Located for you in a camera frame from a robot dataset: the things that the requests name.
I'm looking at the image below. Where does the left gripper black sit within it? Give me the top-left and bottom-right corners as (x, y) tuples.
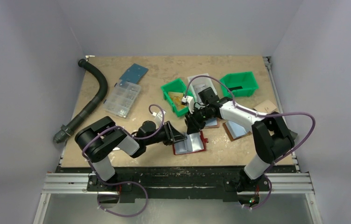
(145, 121), (187, 146)

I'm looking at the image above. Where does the red leather card holder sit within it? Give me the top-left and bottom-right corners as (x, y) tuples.
(172, 131), (209, 155)

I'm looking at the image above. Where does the green bin with yellow items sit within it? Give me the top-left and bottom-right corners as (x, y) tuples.
(161, 78), (188, 117)

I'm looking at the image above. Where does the white plastic bin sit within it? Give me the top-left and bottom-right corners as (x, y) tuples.
(189, 77), (217, 103)

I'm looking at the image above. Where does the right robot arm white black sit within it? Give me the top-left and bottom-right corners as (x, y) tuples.
(181, 87), (295, 190)

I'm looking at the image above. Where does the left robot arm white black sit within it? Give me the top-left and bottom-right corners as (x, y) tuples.
(75, 116), (187, 191)

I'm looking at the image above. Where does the brown open card holder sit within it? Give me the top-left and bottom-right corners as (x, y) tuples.
(223, 121), (252, 141)

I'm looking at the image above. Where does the clear compartment screw box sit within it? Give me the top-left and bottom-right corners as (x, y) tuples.
(103, 82), (141, 118)

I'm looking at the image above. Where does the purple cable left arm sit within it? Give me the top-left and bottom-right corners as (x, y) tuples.
(81, 104), (166, 218)

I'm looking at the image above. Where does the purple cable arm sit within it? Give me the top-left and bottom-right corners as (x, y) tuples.
(184, 75), (316, 211)
(81, 104), (166, 218)

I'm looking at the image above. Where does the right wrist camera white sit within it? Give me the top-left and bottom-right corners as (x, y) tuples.
(181, 96), (195, 111)

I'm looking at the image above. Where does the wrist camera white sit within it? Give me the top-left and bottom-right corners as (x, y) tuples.
(181, 96), (195, 111)
(152, 111), (166, 126)

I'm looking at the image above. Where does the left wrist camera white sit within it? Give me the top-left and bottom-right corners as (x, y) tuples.
(152, 111), (166, 126)

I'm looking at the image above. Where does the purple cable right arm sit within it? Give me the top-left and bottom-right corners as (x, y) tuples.
(184, 75), (316, 211)

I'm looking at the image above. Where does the black corrugated hose left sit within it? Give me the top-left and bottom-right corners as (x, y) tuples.
(53, 58), (109, 144)

